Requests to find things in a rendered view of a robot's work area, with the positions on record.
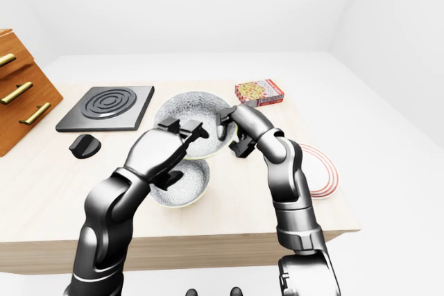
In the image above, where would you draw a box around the medium brass drawer handle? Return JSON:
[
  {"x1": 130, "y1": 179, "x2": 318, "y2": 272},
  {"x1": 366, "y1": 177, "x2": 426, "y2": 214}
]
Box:
[{"x1": 0, "y1": 81, "x2": 34, "y2": 105}]

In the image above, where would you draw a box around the large patterned grey bowl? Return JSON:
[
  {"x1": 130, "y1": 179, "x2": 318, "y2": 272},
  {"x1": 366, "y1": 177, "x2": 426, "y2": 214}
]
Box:
[{"x1": 153, "y1": 91, "x2": 239, "y2": 162}]

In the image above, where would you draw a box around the flat dark stove plate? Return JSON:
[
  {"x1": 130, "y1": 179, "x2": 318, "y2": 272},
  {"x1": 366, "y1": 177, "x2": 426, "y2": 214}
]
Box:
[{"x1": 55, "y1": 85, "x2": 156, "y2": 133}]

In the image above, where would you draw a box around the wooden cabinet with drawers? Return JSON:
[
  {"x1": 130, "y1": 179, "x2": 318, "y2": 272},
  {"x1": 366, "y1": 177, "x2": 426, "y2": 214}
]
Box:
[{"x1": 0, "y1": 28, "x2": 65, "y2": 157}]

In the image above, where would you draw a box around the silver robot right hand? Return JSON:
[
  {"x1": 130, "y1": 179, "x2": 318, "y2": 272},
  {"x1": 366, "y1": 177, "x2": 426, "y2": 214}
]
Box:
[{"x1": 215, "y1": 104, "x2": 279, "y2": 159}]

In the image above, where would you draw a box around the wooden drawer with short handle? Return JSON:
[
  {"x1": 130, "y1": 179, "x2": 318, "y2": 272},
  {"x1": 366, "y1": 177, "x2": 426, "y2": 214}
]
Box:
[{"x1": 0, "y1": 34, "x2": 36, "y2": 79}]

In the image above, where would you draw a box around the silver robot left hand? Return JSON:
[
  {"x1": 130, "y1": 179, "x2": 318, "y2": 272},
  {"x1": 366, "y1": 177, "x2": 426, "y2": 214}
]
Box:
[{"x1": 121, "y1": 119, "x2": 210, "y2": 191}]

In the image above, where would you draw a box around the small patterned grey bowl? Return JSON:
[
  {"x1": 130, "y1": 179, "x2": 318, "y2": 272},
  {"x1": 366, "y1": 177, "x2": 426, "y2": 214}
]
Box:
[{"x1": 148, "y1": 158, "x2": 212, "y2": 210}]

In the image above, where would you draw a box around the wooden drawer with medium handle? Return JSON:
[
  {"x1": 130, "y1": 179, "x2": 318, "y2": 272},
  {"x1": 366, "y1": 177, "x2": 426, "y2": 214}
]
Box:
[{"x1": 0, "y1": 61, "x2": 51, "y2": 119}]

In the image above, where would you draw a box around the wooden drawer with long handle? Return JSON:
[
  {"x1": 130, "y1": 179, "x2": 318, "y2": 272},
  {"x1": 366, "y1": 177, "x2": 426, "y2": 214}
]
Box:
[{"x1": 0, "y1": 82, "x2": 65, "y2": 157}]

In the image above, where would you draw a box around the round black stove knob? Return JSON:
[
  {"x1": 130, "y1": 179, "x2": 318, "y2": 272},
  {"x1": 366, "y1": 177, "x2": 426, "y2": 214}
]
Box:
[{"x1": 68, "y1": 133, "x2": 103, "y2": 160}]

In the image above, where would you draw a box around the white plate with red rings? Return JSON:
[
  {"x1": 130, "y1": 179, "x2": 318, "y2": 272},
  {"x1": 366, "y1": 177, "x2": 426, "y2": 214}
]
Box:
[{"x1": 297, "y1": 143, "x2": 341, "y2": 200}]

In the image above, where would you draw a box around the long brass drawer handle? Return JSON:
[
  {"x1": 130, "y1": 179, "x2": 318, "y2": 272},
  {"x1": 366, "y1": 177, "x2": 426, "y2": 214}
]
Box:
[{"x1": 18, "y1": 102, "x2": 52, "y2": 126}]

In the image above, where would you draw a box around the printed red food box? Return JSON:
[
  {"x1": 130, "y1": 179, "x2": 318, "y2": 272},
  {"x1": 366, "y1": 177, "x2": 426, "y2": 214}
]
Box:
[{"x1": 234, "y1": 78, "x2": 286, "y2": 109}]

